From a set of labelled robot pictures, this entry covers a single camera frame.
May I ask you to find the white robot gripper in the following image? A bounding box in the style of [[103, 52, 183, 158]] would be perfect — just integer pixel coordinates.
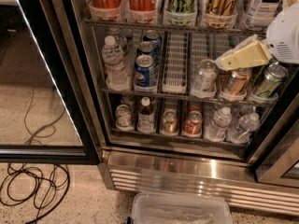
[[215, 0, 299, 71]]

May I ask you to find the empty white shelf tray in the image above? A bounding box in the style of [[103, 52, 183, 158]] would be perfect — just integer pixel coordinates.
[[163, 32, 188, 94]]

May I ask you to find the water bottle bottom right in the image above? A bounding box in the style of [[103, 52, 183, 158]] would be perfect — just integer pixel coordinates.
[[226, 112, 260, 144]]

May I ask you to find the water bottle bottom shelf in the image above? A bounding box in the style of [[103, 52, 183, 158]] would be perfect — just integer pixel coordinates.
[[204, 106, 232, 142]]

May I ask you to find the water bottle shelf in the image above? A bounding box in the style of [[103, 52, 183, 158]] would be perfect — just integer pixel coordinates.
[[102, 35, 129, 91], [107, 27, 128, 54], [204, 106, 232, 142]]

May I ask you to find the gold can bottom shelf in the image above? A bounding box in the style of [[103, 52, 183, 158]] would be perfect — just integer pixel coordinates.
[[161, 109, 178, 135]]

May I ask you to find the stainless steel fridge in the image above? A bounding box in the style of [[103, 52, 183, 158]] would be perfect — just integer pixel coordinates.
[[34, 0, 299, 217]]

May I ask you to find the rear water bottle middle shelf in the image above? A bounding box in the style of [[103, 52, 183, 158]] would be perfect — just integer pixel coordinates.
[[107, 27, 128, 54]]

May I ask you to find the brown tea bottle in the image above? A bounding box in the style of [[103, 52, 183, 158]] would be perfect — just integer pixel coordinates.
[[137, 97, 154, 133]]

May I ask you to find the front water bottle middle shelf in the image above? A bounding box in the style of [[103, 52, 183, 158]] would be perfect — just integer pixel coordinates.
[[102, 35, 129, 91]]

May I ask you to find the open glass fridge door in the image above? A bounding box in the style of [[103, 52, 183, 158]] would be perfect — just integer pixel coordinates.
[[0, 0, 102, 164]]

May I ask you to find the middle green can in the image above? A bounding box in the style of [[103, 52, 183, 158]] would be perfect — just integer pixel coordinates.
[[250, 59, 278, 85]]

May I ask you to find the front green can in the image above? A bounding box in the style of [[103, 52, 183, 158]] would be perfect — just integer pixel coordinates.
[[249, 64, 288, 104]]

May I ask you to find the front copper can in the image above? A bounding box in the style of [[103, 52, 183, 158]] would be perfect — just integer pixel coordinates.
[[221, 68, 252, 101]]

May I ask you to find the copper can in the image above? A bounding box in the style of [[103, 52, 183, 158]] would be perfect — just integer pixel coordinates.
[[219, 70, 230, 84], [221, 68, 252, 101]]

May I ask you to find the rear copper can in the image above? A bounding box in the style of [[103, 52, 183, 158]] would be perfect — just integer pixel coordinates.
[[219, 70, 230, 84]]

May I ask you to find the silver white can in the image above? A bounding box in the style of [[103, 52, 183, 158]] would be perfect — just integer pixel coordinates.
[[191, 59, 218, 98]]

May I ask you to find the rear Pepsi can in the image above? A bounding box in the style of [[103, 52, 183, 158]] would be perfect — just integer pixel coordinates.
[[143, 30, 163, 51]]

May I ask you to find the pepsi can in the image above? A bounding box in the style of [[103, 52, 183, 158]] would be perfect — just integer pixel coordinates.
[[137, 41, 156, 59], [143, 30, 163, 51], [134, 55, 157, 92]]

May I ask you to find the front red can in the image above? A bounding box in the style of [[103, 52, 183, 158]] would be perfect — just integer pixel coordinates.
[[182, 111, 203, 137]]

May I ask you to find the middle Pepsi can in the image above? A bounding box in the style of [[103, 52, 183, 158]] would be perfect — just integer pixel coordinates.
[[137, 41, 156, 59]]

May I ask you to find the front Pepsi can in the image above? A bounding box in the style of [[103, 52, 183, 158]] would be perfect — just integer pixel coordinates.
[[134, 55, 157, 92]]

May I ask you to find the silver can bottom left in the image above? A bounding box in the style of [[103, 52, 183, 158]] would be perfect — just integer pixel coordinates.
[[115, 105, 133, 131]]

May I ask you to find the clear plastic bin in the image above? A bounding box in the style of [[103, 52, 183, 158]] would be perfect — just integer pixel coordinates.
[[128, 192, 233, 224]]

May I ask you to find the black cable on floor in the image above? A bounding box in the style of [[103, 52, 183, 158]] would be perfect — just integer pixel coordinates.
[[0, 162, 71, 224]]

